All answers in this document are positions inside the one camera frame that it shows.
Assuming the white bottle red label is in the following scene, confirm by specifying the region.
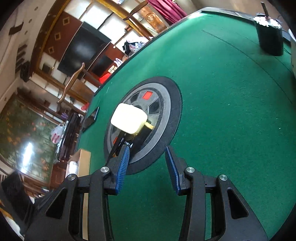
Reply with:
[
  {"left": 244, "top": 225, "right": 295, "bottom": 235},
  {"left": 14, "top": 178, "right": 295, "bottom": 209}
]
[{"left": 67, "top": 161, "right": 78, "bottom": 175}]

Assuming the black blue marker pen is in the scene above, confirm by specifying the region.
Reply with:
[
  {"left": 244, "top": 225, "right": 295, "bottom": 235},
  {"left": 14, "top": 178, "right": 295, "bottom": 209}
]
[{"left": 106, "top": 131, "right": 127, "bottom": 164}]

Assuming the large framed floral painting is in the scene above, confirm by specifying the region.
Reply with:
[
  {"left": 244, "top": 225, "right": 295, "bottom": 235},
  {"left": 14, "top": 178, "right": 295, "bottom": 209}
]
[{"left": 1, "top": 96, "right": 56, "bottom": 185}]

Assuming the brown cardboard box tray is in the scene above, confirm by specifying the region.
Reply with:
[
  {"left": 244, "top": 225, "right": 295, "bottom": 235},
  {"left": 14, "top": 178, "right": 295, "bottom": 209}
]
[{"left": 66, "top": 149, "right": 91, "bottom": 240}]

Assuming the white plastic bag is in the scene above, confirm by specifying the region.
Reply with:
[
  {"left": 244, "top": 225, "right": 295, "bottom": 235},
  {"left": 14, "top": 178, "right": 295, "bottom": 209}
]
[{"left": 51, "top": 123, "right": 64, "bottom": 144}]

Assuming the black folding side table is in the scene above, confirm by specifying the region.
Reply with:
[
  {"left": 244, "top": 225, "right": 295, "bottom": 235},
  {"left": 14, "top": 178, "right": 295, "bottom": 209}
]
[{"left": 56, "top": 113, "right": 81, "bottom": 162}]

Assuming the black smartphone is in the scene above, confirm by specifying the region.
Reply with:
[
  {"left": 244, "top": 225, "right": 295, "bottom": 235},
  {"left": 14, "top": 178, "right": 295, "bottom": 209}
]
[{"left": 82, "top": 107, "right": 99, "bottom": 132}]

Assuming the wooden chair near table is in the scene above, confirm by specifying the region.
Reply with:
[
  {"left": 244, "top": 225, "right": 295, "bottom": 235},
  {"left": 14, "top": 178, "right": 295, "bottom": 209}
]
[{"left": 57, "top": 62, "right": 85, "bottom": 105}]

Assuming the round centre table disc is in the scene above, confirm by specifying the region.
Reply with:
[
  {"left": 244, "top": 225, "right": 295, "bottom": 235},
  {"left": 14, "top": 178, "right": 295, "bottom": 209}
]
[{"left": 104, "top": 76, "right": 182, "bottom": 175}]

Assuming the black bag pile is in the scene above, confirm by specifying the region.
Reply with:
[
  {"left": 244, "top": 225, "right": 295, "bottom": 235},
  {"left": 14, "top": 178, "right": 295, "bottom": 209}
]
[{"left": 122, "top": 41, "right": 146, "bottom": 57}]

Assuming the black cylindrical motor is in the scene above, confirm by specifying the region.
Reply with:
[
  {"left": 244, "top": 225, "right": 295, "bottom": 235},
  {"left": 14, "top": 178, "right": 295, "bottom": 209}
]
[{"left": 253, "top": 1, "right": 283, "bottom": 56}]

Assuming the wooden chair with carving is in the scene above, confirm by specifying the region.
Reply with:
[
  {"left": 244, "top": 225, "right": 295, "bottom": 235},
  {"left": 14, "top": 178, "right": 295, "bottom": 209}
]
[{"left": 121, "top": 0, "right": 169, "bottom": 36}]

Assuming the dark red hanging cloth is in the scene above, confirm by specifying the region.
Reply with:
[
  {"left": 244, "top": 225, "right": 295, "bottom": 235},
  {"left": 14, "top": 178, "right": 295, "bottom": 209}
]
[{"left": 147, "top": 0, "right": 187, "bottom": 25}]

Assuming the black wall television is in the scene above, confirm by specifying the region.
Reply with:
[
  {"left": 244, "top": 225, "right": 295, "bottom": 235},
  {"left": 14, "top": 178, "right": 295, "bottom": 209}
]
[{"left": 58, "top": 22, "right": 111, "bottom": 76}]

